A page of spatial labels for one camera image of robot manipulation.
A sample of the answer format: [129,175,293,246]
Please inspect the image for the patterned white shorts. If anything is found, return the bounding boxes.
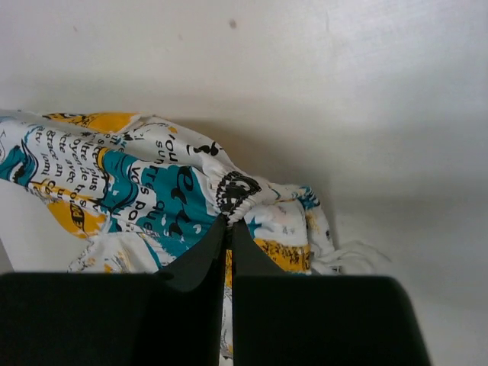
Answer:
[1,112,380,365]

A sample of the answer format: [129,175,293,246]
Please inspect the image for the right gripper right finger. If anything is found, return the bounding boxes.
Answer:
[231,221,430,365]

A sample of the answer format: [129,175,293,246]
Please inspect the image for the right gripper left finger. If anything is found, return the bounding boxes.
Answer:
[1,217,226,365]

